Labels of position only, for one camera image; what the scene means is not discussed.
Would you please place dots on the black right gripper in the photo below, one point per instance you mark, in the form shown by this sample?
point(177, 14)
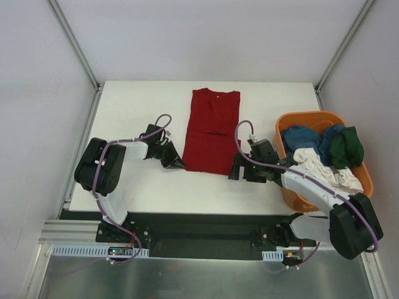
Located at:
point(247, 168)

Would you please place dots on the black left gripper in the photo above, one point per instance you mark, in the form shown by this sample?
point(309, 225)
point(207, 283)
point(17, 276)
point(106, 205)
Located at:
point(166, 154)

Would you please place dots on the red t-shirt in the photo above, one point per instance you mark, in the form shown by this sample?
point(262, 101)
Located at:
point(209, 142)

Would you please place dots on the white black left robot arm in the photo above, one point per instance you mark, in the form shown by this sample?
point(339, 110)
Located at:
point(107, 169)

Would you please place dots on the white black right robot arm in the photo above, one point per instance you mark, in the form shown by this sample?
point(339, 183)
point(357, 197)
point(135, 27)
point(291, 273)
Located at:
point(349, 222)

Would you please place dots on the blue t-shirt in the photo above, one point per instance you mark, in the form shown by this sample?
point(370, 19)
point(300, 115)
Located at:
point(298, 136)

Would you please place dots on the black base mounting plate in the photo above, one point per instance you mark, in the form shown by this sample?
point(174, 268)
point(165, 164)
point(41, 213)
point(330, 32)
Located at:
point(197, 249)

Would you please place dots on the white t-shirt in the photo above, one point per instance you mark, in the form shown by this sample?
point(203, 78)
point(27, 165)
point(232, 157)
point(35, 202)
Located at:
point(342, 179)

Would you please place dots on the green t-shirt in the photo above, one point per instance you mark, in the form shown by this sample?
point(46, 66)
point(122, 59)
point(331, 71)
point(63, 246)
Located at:
point(346, 150)

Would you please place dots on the right white cable duct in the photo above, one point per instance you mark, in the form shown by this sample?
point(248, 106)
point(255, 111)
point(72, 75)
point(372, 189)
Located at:
point(273, 256)

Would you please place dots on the white cable duct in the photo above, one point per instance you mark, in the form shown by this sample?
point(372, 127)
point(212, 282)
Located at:
point(273, 256)
point(98, 251)

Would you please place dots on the aluminium front rail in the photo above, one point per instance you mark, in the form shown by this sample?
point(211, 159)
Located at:
point(62, 230)

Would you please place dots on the left white cable duct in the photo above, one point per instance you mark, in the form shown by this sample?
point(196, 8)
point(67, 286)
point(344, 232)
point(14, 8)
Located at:
point(98, 251)

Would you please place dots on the left aluminium frame post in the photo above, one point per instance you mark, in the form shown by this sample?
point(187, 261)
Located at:
point(73, 42)

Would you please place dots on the aluminium frame post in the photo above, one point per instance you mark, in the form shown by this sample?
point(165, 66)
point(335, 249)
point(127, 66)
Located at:
point(345, 43)
point(73, 42)

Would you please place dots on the right aluminium frame post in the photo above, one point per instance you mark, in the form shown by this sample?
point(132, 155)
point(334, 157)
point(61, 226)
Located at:
point(345, 43)

